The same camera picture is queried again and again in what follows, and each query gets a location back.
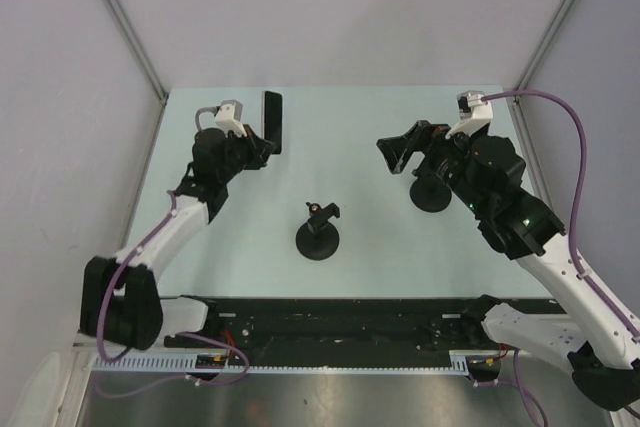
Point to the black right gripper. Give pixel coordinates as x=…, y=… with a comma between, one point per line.
x=397, y=149

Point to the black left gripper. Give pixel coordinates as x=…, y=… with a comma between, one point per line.
x=259, y=149

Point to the silver white phone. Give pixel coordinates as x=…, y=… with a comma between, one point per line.
x=273, y=119

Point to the black stand with ball joint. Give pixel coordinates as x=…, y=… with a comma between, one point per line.
x=318, y=239

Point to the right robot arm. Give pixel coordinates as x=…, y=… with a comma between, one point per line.
x=484, y=171

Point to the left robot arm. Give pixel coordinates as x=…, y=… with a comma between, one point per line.
x=120, y=302

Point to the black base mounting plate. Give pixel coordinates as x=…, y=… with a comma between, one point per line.
x=345, y=333

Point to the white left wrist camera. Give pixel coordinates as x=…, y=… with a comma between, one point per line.
x=228, y=118

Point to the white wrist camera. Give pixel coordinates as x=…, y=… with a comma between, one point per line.
x=228, y=118
x=475, y=113

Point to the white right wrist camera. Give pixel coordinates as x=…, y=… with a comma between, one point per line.
x=475, y=113

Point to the aluminium table rail right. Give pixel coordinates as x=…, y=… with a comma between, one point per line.
x=536, y=174

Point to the aluminium frame post right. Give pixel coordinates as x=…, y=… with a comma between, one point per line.
x=545, y=44

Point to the aluminium frame post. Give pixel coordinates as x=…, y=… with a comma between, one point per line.
x=135, y=45
x=545, y=44

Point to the aluminium frame post left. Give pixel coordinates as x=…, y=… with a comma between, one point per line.
x=135, y=45

